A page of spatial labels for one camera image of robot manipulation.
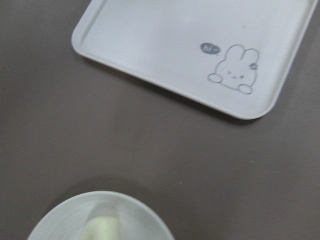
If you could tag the cream round plate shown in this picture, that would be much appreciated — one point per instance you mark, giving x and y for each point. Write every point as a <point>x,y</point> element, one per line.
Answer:
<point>67,220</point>

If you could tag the cream rabbit print tray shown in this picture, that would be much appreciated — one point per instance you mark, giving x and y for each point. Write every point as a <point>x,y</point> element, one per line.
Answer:
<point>230,55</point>

